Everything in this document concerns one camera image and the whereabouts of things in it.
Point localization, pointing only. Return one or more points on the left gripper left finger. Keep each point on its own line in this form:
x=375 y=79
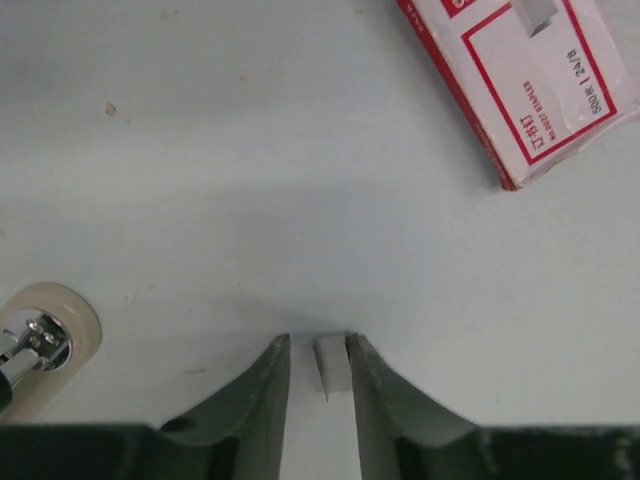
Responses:
x=235 y=433

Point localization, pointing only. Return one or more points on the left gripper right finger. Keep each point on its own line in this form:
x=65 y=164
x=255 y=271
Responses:
x=405 y=434

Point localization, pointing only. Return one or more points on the staple strip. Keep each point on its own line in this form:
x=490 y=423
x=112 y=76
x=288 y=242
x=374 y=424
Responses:
x=333 y=363

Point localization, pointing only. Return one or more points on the beige black stapler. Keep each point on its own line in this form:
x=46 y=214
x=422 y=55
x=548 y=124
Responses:
x=48 y=334

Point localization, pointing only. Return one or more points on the red white staple box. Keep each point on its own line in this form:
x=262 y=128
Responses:
x=536 y=80

